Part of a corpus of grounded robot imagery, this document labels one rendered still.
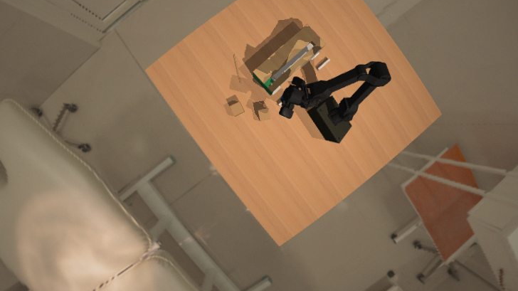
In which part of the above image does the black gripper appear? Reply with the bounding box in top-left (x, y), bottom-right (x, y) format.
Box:
top-left (279, 76), bottom-right (306, 119)

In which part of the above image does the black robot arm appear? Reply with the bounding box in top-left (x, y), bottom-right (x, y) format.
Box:
top-left (283, 61), bottom-right (391, 126)

